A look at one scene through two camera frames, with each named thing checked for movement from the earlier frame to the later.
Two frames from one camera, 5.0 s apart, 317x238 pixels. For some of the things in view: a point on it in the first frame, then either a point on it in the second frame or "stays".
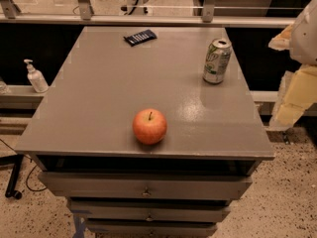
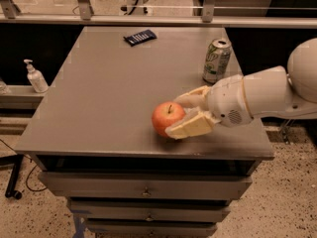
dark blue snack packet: (141, 38) stays
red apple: (150, 126) -> (164, 115)
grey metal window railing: (83, 14) stays
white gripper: (306, 39) -> (226, 99)
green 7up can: (217, 60) stays
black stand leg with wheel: (16, 161) stays
